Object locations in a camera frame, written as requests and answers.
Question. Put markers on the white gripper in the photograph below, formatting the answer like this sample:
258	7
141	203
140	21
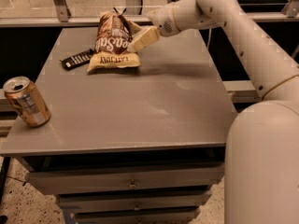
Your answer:
163	21

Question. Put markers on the brown sea salt chip bag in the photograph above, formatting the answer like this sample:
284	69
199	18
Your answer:
114	35

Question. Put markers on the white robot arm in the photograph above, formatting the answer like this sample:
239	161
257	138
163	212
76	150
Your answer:
262	147

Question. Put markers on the black rxbar chocolate bar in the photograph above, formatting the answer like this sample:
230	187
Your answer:
77	60

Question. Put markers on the grey drawer cabinet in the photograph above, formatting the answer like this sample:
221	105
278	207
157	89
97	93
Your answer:
128	146

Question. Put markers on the orange soda can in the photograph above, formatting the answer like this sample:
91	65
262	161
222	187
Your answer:
26	100

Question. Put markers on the metal window railing frame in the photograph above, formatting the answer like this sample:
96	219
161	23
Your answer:
45	13

